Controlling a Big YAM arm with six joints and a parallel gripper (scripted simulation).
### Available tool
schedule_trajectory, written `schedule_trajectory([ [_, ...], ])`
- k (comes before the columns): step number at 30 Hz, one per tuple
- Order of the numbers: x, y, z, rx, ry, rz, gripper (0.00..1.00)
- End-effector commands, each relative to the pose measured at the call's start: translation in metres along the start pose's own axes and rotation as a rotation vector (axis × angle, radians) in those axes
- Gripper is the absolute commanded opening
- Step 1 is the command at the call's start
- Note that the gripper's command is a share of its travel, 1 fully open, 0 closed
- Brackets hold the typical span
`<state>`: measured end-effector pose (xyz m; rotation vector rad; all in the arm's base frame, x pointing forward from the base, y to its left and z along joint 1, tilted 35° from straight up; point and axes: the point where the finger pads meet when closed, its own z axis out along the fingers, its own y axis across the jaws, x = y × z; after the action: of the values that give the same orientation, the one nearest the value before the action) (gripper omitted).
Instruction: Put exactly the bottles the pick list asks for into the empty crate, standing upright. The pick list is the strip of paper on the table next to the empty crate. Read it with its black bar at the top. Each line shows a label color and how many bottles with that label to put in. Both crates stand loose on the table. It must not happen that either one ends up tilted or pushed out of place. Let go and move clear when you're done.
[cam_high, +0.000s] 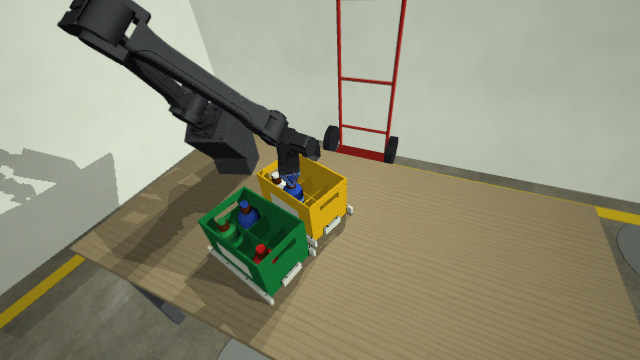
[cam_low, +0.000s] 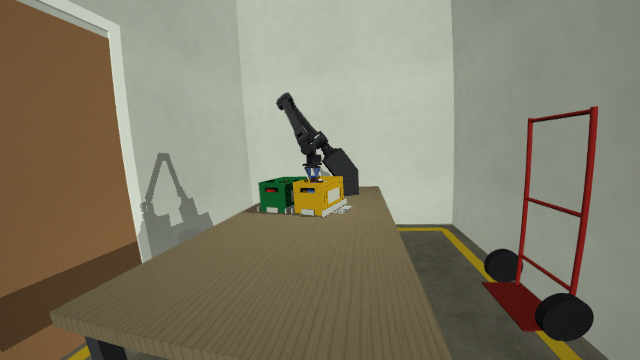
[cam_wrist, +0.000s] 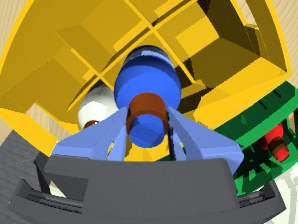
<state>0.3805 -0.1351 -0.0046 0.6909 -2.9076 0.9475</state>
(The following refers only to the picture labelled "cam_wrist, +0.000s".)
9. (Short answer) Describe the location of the blue bottle with brown label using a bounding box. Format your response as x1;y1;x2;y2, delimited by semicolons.
113;45;182;149

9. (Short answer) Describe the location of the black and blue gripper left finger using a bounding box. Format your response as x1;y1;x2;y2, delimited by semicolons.
50;107;127;161

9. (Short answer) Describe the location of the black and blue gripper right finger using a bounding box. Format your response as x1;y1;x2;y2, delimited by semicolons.
167;106;244;175

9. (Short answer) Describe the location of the green crate with dividers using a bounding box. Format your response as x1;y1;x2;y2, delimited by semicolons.
213;81;298;196

